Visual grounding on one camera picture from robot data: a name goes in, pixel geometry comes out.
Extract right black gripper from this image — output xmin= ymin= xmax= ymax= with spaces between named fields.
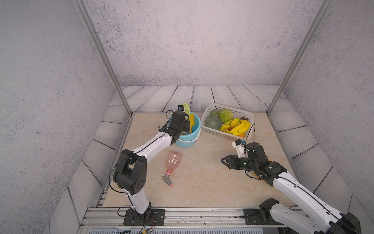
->
xmin=220 ymin=154 xmax=258 ymax=173

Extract yellow shovel blue-tipped handle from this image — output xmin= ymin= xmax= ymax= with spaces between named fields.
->
xmin=189 ymin=113 xmax=195 ymax=134

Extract green trowel wooden handle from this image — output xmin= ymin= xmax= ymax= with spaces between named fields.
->
xmin=182 ymin=102 xmax=191 ymax=116

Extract pink spray bottle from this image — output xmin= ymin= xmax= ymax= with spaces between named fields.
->
xmin=162 ymin=151 xmax=182 ymax=187

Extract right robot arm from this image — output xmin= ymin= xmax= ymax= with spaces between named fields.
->
xmin=221 ymin=140 xmax=361 ymax=234

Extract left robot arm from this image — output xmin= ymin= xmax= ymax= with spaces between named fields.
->
xmin=111 ymin=110 xmax=190 ymax=215

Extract light blue plastic bucket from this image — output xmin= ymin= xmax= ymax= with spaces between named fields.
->
xmin=175 ymin=112 xmax=202 ymax=148

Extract netted green melon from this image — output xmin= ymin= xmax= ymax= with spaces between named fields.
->
xmin=205 ymin=115 xmax=222 ymax=130

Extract yellow banana bunch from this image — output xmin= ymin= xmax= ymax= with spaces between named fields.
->
xmin=220 ymin=118 xmax=252 ymax=137

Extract smooth green fruit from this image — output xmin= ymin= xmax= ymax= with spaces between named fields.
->
xmin=209 ymin=109 xmax=221 ymax=117

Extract white plastic basket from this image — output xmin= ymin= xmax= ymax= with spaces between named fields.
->
xmin=201 ymin=103 xmax=255 ymax=140

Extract green cabbage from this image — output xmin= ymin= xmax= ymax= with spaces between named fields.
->
xmin=219 ymin=109 xmax=233 ymax=123

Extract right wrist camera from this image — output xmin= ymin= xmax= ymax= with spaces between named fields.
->
xmin=232 ymin=139 xmax=246 ymax=158

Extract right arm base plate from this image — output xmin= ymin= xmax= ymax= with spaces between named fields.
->
xmin=242 ymin=208 xmax=280 ymax=225

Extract right metal frame post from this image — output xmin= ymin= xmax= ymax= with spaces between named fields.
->
xmin=266 ymin=0 xmax=333 ymax=116

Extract metal frame post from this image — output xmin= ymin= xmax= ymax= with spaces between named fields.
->
xmin=266 ymin=0 xmax=333 ymax=116
xmin=73 ymin=0 xmax=132 ymax=116

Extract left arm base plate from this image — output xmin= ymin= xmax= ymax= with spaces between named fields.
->
xmin=123 ymin=209 xmax=166 ymax=226

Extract front aluminium rail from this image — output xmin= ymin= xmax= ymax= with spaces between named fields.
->
xmin=78 ymin=207 xmax=293 ymax=234

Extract left metal frame post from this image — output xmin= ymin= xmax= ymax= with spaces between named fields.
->
xmin=73 ymin=0 xmax=132 ymax=116

